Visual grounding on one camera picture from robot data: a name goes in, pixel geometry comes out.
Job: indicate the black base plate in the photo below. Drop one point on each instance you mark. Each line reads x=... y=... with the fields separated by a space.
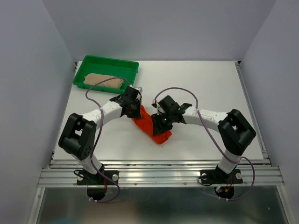
x=210 y=177
x=84 y=178

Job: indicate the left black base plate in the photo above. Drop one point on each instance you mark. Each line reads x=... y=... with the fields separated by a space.
x=84 y=178

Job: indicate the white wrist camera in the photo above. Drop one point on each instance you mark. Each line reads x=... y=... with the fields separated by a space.
x=139 y=89
x=159 y=109

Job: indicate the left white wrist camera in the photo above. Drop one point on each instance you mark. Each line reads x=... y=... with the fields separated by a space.
x=139 y=89

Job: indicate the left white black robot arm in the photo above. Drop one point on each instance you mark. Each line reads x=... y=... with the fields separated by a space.
x=79 y=138

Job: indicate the beige folded t shirt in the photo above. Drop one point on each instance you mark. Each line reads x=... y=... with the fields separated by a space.
x=94 y=78

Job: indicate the aluminium rail frame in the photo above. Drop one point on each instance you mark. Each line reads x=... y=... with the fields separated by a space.
x=157 y=188

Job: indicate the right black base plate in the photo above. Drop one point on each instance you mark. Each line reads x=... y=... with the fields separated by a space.
x=210 y=177

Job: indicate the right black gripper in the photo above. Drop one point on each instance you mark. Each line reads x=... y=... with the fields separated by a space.
x=158 y=127

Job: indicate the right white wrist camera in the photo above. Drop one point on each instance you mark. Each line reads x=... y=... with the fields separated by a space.
x=159 y=109

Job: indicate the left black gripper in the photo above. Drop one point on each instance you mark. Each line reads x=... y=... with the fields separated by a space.
x=137 y=114

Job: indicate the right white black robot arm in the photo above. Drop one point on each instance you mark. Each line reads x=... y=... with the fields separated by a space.
x=235 y=131

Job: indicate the orange t shirt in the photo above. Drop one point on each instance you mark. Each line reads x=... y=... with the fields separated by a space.
x=146 y=125

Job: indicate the green plastic tray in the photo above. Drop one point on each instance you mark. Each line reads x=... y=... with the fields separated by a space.
x=106 y=66

